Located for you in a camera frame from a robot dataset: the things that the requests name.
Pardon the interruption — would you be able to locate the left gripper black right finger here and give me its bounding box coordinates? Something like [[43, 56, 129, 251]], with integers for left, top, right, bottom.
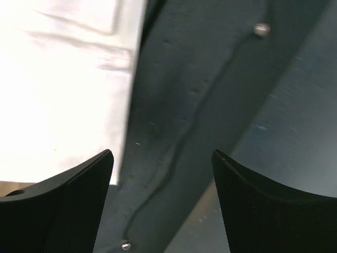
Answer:
[[212, 150, 336, 253]]

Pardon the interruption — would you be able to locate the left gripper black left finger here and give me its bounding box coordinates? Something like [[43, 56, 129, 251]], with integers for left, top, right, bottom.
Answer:
[[1, 150, 114, 252]]

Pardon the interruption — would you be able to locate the white t shirt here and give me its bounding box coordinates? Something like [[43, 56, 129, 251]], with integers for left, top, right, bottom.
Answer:
[[1, 1, 147, 184]]

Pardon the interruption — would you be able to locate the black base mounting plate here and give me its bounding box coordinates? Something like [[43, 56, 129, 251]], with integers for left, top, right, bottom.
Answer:
[[94, 1, 328, 252]]

